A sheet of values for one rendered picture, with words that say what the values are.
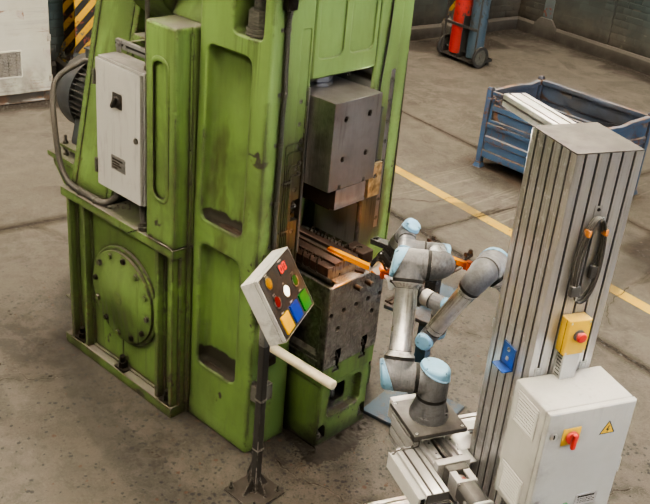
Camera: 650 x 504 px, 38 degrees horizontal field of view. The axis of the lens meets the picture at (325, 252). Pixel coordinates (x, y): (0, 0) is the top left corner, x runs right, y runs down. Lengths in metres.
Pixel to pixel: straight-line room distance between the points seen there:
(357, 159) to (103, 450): 1.85
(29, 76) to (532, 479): 6.88
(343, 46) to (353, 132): 0.36
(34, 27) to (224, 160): 5.09
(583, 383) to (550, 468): 0.30
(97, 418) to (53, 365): 0.54
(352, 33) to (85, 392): 2.33
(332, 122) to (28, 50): 5.50
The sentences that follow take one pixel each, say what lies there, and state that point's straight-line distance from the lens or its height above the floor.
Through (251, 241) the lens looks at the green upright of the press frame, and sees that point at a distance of 4.05.
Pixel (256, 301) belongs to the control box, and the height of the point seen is 1.11.
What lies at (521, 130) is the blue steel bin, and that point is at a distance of 8.03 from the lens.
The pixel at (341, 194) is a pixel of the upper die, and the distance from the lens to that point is 4.09.
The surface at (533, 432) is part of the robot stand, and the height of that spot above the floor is 1.12.
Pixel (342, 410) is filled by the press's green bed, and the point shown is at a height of 0.15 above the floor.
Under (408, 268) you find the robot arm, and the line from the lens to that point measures 3.49.
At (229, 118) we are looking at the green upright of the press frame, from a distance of 4.07.
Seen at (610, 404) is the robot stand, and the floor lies 1.23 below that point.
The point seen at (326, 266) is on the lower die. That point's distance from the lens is 4.24.
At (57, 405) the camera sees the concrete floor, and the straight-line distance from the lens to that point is 5.00.
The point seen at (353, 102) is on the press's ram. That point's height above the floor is 1.75.
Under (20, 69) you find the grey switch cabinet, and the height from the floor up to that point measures 0.34.
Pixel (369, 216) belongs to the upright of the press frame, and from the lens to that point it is 4.56.
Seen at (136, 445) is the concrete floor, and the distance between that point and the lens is 4.71.
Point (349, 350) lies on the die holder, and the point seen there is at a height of 0.51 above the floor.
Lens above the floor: 2.97
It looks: 27 degrees down
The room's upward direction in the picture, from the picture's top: 5 degrees clockwise
